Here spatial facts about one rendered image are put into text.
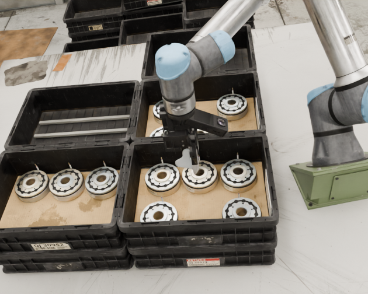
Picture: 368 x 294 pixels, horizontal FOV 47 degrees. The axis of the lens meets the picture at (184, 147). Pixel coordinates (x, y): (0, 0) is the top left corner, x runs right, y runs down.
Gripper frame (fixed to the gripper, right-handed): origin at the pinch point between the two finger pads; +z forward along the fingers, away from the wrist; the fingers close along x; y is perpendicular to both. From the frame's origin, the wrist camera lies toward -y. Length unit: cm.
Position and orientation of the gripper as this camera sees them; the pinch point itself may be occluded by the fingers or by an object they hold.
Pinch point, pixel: (197, 161)
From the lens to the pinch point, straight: 114.2
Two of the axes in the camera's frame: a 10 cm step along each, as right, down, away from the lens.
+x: -0.1, 7.2, -6.9
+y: -9.9, 0.7, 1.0
